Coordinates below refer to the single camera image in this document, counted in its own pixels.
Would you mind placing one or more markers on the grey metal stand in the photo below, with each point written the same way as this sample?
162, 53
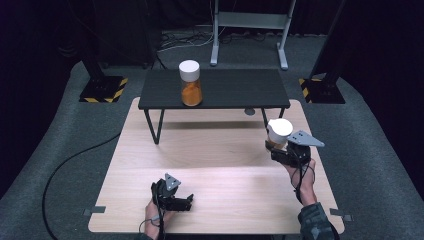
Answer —
250, 20

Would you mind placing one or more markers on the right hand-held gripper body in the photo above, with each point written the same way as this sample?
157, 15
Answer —
295, 151

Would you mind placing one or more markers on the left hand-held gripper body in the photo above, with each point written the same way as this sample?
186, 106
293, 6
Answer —
166, 195

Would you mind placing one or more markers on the black low shelf table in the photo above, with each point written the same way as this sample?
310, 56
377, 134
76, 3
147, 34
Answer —
233, 86

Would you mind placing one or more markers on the person's left hand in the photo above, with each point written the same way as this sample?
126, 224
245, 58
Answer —
154, 215

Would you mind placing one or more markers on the grey table bracket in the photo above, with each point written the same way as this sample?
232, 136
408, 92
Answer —
340, 214
95, 210

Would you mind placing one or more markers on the jar of orange liquid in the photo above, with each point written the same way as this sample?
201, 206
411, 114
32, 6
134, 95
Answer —
190, 90

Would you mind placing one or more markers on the black post with striped base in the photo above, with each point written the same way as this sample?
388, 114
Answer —
101, 88
321, 90

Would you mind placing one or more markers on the person's right hand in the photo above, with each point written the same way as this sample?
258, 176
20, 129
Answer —
301, 176

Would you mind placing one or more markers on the small grey round disc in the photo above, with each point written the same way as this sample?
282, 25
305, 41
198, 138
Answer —
249, 111

